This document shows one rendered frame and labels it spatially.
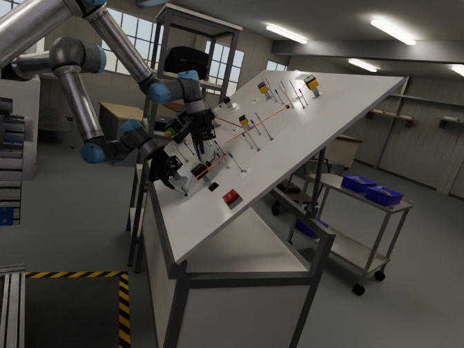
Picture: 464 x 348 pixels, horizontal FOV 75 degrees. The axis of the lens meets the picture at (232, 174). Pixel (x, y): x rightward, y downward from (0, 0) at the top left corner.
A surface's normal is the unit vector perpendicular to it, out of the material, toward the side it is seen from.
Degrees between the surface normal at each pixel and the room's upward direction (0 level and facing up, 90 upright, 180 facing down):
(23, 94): 90
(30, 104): 90
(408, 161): 90
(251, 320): 90
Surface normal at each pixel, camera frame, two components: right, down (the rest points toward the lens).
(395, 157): -0.82, -0.04
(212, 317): 0.32, 0.32
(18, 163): 0.52, 0.34
